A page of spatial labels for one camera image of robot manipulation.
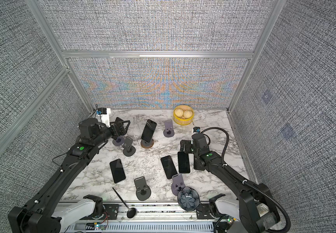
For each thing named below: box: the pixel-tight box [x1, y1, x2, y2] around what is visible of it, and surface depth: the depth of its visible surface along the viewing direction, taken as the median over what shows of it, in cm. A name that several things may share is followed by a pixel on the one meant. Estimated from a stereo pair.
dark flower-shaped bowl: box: [177, 186, 201, 212], surface depth 77 cm
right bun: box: [183, 109, 193, 119], surface depth 112 cm
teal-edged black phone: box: [109, 158, 126, 184], surface depth 88 cm
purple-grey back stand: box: [163, 119, 175, 138], surface depth 105 cm
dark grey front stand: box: [134, 176, 152, 201], surface depth 77 cm
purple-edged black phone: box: [160, 155, 178, 180], surface depth 91 cm
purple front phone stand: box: [170, 173, 186, 196], surface depth 78 cm
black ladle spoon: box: [112, 186, 137, 219], surface depth 74 cm
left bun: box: [174, 108, 185, 117], surface depth 112 cm
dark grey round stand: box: [122, 135, 136, 157], surface depth 94 cm
